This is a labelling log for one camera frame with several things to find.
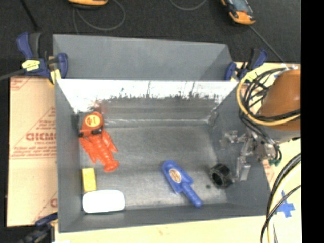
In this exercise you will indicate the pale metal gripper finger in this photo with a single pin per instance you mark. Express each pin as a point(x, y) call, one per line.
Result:
point(243, 168)
point(231, 137)

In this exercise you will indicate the blue toy trowel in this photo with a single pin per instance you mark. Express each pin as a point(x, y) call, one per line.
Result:
point(178, 178)

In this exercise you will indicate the grey metal bin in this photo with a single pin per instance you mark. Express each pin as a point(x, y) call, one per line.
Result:
point(157, 145)

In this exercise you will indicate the orange toy lobster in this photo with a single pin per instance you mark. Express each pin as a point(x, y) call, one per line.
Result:
point(101, 149)

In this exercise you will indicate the orange tape measure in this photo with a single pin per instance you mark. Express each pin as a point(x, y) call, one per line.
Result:
point(91, 124)

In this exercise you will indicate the white rounded soap bar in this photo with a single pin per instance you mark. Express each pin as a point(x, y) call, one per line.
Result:
point(103, 201)

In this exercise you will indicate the yellow rectangular block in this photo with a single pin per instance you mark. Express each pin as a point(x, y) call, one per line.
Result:
point(89, 180)

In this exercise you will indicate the brown cardboard board red print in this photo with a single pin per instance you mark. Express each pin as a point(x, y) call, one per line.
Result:
point(30, 145)

